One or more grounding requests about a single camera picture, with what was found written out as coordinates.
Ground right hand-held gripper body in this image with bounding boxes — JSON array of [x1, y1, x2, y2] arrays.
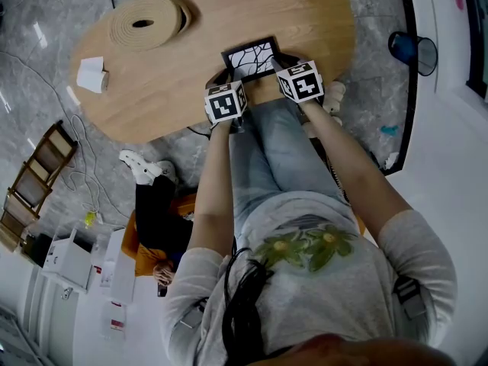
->
[[274, 53, 326, 105]]

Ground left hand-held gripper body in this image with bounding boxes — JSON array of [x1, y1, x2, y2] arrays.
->
[[204, 75, 249, 133]]

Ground black picture frame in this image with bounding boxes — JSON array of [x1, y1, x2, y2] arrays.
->
[[221, 36, 282, 84]]

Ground person's right forearm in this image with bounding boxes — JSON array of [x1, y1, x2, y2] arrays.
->
[[297, 98, 415, 240]]

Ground person's left forearm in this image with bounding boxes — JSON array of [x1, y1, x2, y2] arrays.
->
[[188, 119, 236, 252]]

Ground person's white shoe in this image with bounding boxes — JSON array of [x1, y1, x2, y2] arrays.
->
[[322, 81, 347, 126]]

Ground person's blue jeans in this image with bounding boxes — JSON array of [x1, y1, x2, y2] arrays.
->
[[228, 96, 351, 239]]

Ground beige rolled mat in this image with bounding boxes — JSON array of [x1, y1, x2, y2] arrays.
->
[[108, 0, 194, 52]]

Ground white paper roll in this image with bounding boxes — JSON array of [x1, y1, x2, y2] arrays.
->
[[76, 56, 111, 95]]

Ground orange chair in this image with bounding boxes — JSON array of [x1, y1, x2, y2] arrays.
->
[[120, 193, 198, 278]]

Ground person's grey flower shirt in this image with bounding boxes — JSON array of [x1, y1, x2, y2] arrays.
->
[[161, 191, 458, 362]]

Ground wooden folding rack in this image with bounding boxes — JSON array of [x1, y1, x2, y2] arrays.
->
[[0, 120, 79, 252]]

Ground white cardboard box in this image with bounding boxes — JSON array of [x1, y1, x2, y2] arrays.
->
[[40, 228, 94, 291]]

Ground black floor cable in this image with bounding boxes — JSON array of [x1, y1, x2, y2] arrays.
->
[[185, 126, 212, 141]]

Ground black door frame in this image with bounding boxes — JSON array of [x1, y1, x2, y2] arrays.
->
[[380, 0, 421, 176]]

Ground white floor cable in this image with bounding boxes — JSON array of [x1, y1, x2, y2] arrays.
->
[[0, 50, 133, 228]]

